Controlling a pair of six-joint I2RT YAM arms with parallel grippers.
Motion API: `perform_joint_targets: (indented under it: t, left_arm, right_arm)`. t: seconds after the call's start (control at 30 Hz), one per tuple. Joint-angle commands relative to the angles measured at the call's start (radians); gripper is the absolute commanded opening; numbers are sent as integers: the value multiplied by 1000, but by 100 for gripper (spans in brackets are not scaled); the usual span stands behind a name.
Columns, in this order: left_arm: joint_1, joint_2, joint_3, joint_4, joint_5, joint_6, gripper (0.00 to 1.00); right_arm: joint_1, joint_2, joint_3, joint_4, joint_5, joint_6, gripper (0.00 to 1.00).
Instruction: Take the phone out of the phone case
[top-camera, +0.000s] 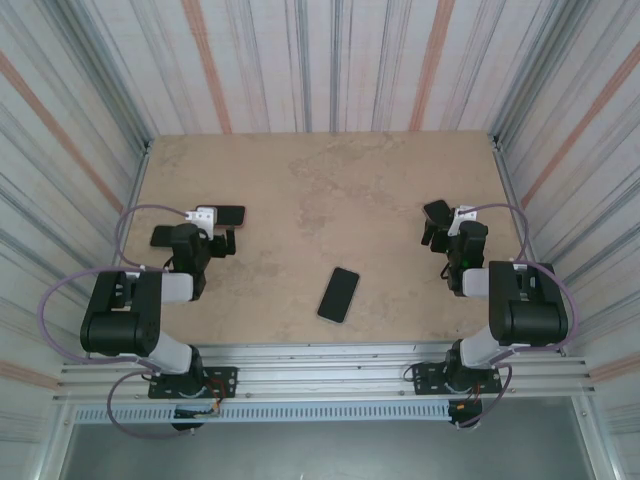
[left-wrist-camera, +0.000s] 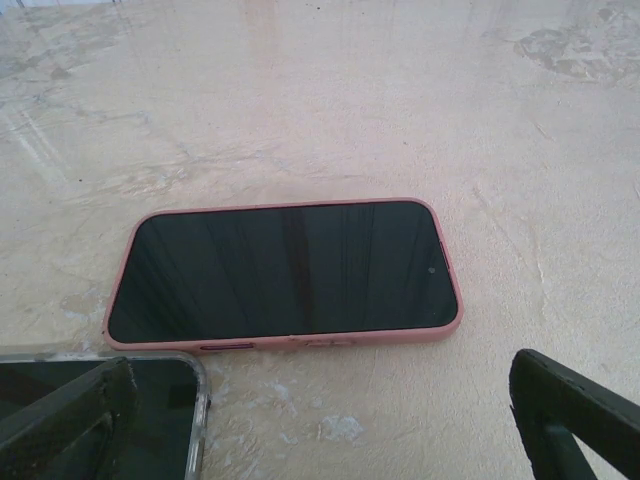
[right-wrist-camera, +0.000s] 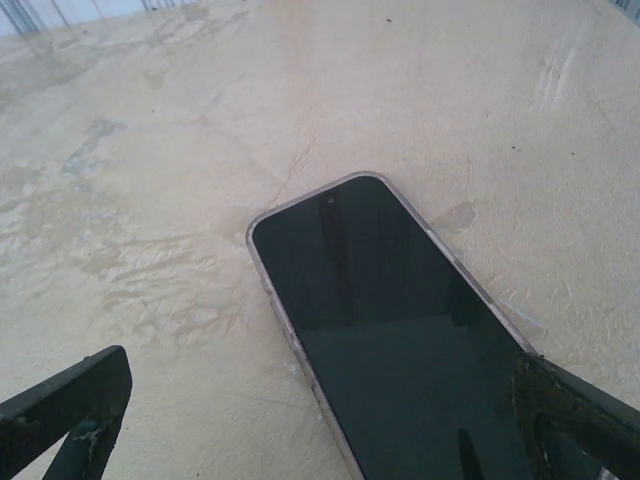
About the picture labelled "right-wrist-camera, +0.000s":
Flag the purple smartphone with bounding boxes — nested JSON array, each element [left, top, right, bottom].
[[252, 175, 539, 480]]

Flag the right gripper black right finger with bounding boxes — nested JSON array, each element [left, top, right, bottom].
[[510, 352, 640, 480]]

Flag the clear phone case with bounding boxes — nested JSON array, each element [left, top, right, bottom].
[[244, 170, 544, 480]]

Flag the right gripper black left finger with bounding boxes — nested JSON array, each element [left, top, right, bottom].
[[0, 345, 133, 480]]

